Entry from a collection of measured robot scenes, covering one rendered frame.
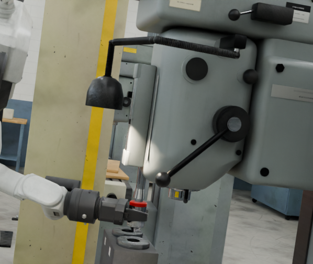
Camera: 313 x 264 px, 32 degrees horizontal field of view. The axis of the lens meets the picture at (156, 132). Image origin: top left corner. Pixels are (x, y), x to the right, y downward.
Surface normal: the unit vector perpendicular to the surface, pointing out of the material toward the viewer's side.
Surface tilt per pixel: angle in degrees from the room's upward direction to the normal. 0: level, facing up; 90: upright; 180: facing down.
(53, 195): 58
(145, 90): 90
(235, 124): 90
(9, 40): 76
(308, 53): 90
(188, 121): 90
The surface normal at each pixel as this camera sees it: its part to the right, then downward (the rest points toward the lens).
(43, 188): 0.04, -0.48
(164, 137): -0.45, -0.01
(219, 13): 0.21, 0.08
